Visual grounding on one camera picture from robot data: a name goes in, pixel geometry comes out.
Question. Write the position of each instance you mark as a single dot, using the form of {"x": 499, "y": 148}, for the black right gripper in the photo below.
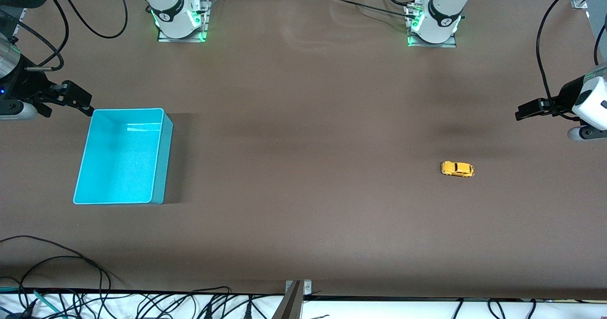
{"x": 22, "y": 86}

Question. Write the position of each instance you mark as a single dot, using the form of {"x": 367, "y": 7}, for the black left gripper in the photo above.
{"x": 565, "y": 98}

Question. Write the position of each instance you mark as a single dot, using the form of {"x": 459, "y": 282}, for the yellow beetle toy car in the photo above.
{"x": 456, "y": 168}

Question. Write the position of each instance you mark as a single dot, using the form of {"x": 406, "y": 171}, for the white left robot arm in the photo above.
{"x": 441, "y": 15}

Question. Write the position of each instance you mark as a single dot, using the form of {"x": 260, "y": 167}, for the turquoise plastic bin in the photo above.
{"x": 118, "y": 167}

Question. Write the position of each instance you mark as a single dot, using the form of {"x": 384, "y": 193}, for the large table cover mat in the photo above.
{"x": 303, "y": 167}

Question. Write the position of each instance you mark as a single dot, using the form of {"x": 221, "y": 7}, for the grey diagonal bar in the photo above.
{"x": 289, "y": 307}

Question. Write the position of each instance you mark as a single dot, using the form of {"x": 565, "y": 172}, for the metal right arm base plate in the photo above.
{"x": 163, "y": 39}

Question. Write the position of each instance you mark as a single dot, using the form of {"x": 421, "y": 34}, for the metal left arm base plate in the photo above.
{"x": 427, "y": 45}

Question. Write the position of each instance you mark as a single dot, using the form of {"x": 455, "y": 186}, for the metal table edge bracket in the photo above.
{"x": 307, "y": 287}

